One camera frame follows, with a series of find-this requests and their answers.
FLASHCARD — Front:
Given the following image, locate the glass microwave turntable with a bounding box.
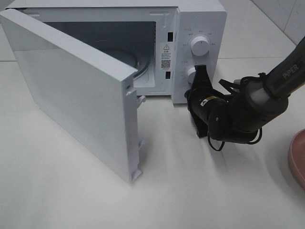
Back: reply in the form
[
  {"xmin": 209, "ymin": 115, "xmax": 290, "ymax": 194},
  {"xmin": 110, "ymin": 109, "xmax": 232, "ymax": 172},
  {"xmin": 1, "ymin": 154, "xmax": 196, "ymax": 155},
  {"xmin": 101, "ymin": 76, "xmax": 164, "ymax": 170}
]
[{"xmin": 89, "ymin": 40, "xmax": 151, "ymax": 78}]

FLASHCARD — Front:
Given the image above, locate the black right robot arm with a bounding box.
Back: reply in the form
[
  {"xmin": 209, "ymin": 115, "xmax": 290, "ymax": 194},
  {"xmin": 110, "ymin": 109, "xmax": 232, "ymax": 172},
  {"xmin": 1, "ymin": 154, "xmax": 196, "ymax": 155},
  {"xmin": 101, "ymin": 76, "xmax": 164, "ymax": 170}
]
[{"xmin": 184, "ymin": 40, "xmax": 305, "ymax": 145}]

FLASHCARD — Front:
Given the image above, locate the lower white timer knob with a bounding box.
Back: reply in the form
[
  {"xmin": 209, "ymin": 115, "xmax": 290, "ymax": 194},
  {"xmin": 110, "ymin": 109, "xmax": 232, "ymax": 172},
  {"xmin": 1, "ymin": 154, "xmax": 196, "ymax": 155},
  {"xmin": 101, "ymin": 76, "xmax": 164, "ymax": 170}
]
[{"xmin": 186, "ymin": 67, "xmax": 196, "ymax": 84}]

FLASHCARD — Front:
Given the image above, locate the white microwave oven body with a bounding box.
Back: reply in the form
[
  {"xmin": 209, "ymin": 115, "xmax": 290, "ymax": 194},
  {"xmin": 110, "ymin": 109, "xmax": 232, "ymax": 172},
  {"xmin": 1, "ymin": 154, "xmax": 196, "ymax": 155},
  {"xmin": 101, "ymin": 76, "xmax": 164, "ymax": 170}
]
[{"xmin": 5, "ymin": 0, "xmax": 227, "ymax": 104}]

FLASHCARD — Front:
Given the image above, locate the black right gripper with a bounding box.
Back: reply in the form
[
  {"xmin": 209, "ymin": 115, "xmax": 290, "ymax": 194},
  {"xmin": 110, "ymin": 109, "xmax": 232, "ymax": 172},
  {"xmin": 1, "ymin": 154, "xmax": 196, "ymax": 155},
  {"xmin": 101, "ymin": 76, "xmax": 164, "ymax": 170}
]
[{"xmin": 187, "ymin": 64, "xmax": 229, "ymax": 138}]

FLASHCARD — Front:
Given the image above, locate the upper white power knob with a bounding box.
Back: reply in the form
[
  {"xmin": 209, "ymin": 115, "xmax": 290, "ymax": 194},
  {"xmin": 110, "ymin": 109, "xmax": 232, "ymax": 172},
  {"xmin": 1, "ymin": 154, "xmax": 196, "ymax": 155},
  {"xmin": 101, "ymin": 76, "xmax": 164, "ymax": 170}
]
[{"xmin": 190, "ymin": 34, "xmax": 210, "ymax": 56}]

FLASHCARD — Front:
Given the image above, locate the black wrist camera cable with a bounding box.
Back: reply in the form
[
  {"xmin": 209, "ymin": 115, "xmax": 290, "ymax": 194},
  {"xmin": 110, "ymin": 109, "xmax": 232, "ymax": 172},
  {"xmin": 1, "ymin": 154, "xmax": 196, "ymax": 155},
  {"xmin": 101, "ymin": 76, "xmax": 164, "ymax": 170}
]
[{"xmin": 207, "ymin": 73, "xmax": 267, "ymax": 152}]

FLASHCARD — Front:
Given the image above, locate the pink round plate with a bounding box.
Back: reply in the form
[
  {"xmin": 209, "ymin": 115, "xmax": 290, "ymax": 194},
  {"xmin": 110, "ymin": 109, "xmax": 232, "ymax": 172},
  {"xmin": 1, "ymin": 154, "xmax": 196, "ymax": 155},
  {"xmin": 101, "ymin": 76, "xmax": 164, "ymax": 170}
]
[{"xmin": 288, "ymin": 129, "xmax": 305, "ymax": 190}]

